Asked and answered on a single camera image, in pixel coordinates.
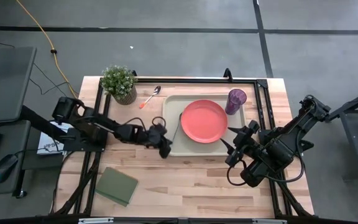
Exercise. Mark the silver metal bracket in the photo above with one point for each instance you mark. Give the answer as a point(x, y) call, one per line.
point(269, 221)
point(95, 220)

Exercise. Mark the orange plate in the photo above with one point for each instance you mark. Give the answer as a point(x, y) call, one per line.
point(204, 121)

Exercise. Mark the potted green plant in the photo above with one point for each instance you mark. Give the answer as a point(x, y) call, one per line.
point(118, 82)

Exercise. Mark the black aluminium table frame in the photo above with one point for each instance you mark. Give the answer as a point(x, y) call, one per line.
point(197, 80)

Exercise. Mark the grey laptop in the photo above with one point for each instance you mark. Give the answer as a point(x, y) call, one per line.
point(5, 84)

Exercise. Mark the purple plastic cup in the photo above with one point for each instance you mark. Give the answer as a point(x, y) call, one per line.
point(235, 101)

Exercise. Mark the white printed box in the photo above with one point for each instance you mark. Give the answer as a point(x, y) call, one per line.
point(47, 144)

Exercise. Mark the beige plastic tray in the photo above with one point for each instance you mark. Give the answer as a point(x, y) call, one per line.
point(194, 149)

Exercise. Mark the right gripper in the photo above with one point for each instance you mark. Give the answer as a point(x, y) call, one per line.
point(244, 144)

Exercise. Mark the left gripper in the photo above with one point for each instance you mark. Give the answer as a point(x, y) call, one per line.
point(157, 135)

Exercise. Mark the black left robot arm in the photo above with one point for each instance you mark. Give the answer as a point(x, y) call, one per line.
point(98, 127)

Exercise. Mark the dark grey desk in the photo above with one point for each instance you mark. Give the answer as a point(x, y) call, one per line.
point(8, 140)

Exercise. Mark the dark grey metal stand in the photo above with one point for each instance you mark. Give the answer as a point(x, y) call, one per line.
point(353, 130)

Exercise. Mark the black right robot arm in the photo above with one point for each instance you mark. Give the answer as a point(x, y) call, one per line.
point(278, 146)

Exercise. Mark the black computer mouse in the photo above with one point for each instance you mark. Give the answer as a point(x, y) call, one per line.
point(5, 168)

